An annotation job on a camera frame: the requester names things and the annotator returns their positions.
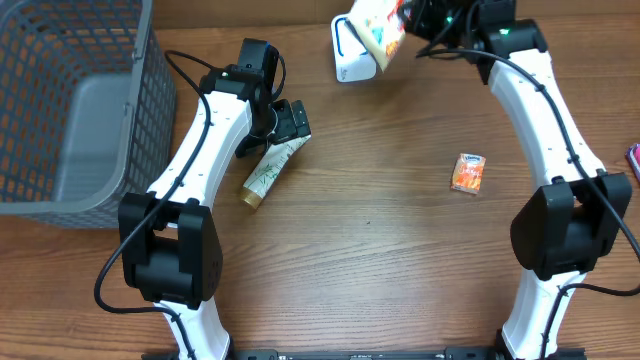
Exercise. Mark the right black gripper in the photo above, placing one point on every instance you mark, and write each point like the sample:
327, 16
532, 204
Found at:
415, 18

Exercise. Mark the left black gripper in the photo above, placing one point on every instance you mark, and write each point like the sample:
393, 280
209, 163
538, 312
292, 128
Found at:
294, 123

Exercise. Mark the white gold-capped cream tube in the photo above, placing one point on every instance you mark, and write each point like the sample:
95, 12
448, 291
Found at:
262, 178

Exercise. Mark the beige snack bag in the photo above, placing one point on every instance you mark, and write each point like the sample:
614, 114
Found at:
379, 27

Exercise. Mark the purple red sachet pack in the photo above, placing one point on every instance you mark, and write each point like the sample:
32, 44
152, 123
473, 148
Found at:
633, 157

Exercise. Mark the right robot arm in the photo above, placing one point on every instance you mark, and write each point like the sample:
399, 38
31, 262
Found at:
577, 207

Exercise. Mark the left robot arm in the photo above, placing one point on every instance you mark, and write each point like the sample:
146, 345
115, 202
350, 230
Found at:
169, 245

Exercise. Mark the white barcode scanner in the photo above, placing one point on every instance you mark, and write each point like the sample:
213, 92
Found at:
353, 62

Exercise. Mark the grey plastic mesh basket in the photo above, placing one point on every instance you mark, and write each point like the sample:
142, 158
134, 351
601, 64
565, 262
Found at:
87, 108

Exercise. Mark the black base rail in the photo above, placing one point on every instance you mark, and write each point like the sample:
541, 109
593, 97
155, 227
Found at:
451, 353

